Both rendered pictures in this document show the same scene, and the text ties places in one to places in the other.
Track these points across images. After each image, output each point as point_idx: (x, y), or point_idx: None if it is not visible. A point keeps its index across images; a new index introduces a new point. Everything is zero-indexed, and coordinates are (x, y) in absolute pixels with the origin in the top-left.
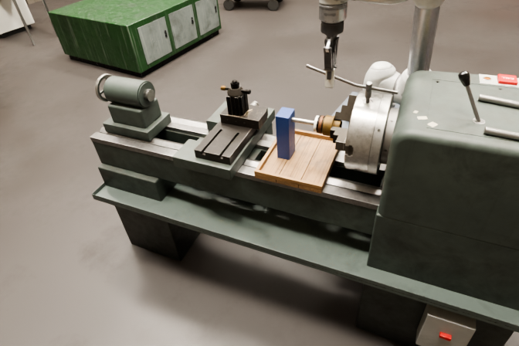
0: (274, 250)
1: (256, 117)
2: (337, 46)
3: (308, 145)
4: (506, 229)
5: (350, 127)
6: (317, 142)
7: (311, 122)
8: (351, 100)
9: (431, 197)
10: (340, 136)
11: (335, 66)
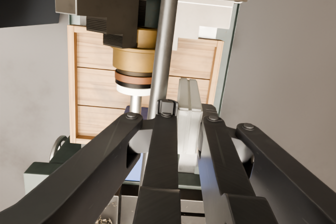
0: (226, 80)
1: (109, 203)
2: (50, 176)
3: (106, 85)
4: None
5: None
6: (91, 71)
7: (139, 100)
8: (91, 6)
9: None
10: (203, 19)
11: (157, 110)
